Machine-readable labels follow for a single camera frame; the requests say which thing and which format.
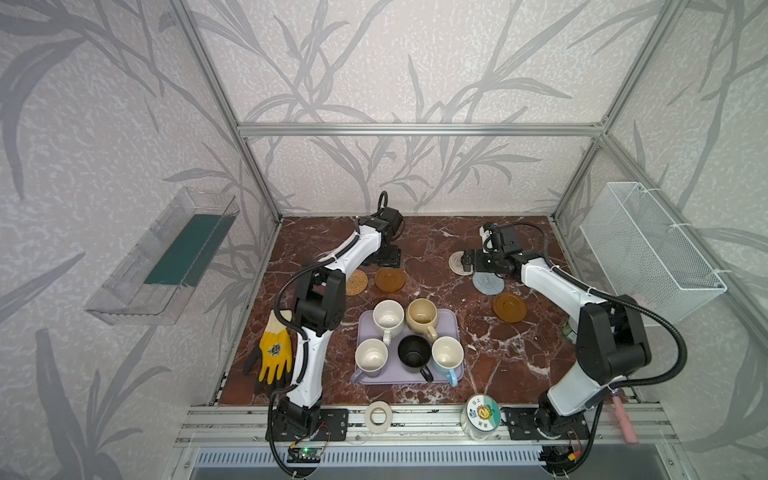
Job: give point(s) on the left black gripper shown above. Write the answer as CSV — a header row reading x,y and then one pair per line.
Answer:
x,y
394,262

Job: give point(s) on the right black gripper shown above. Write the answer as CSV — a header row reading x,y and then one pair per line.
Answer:
x,y
476,262

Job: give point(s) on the grey round coaster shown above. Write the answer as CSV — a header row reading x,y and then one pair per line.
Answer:
x,y
488,283

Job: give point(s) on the amber brown coaster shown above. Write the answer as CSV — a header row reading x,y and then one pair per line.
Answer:
x,y
509,308

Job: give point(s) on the brown wooden coaster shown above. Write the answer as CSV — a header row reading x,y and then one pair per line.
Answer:
x,y
390,280

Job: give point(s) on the woven cork coaster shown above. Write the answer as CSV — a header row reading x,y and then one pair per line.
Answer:
x,y
356,283

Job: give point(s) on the beige mug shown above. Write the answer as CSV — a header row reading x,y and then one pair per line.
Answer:
x,y
421,317

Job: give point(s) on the beige spiral woven coaster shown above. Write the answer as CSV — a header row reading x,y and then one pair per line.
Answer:
x,y
456,265

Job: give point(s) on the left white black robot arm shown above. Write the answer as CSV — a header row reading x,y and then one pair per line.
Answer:
x,y
319,303

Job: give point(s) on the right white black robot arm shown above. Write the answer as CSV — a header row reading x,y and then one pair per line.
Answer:
x,y
610,335

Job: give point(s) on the lavender plastic tray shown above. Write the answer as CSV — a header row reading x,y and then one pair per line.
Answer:
x,y
393,372

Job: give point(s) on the black mug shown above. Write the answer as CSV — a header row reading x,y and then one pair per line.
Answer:
x,y
414,354

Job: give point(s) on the round lidded container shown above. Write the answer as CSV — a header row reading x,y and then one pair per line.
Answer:
x,y
480,417

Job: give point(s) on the yellow work glove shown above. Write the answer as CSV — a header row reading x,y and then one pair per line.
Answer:
x,y
274,358

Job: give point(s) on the white tape roll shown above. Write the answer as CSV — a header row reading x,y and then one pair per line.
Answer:
x,y
378,417

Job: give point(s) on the pink purple spatula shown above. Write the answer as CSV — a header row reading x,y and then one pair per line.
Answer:
x,y
624,422

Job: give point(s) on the white mug blue handle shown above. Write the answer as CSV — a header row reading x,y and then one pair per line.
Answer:
x,y
448,355

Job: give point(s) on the white wire mesh basket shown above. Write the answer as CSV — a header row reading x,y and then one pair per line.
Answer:
x,y
645,254

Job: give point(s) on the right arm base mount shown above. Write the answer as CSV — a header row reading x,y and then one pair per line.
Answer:
x,y
529,423

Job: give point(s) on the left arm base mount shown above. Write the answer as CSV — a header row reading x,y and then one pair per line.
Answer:
x,y
321,424

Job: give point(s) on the clear plastic wall bin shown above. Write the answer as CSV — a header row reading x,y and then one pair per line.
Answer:
x,y
155,281

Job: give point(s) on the aluminium front rail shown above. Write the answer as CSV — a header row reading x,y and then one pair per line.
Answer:
x,y
230,426

